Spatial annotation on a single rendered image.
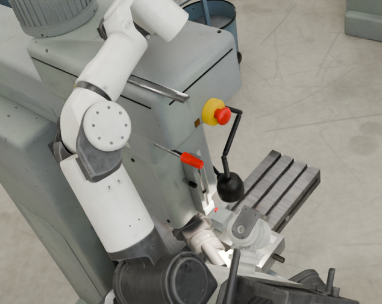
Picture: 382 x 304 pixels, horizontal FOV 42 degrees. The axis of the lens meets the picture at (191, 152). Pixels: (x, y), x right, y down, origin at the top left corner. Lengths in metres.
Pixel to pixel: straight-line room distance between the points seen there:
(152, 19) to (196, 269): 0.44
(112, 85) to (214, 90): 0.34
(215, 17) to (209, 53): 2.93
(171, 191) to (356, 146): 2.29
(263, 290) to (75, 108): 0.42
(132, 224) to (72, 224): 1.02
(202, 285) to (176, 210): 0.58
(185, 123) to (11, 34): 0.80
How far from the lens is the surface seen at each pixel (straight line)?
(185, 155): 1.09
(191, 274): 0.82
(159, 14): 0.91
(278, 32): 4.63
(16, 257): 3.47
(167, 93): 0.96
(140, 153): 1.20
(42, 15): 1.26
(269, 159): 2.14
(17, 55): 1.56
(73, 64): 1.16
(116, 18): 0.87
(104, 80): 0.82
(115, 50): 0.85
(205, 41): 1.09
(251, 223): 0.98
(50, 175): 1.67
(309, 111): 3.75
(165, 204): 1.37
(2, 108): 1.75
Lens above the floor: 2.46
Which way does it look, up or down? 43 degrees down
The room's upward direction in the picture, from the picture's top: 16 degrees counter-clockwise
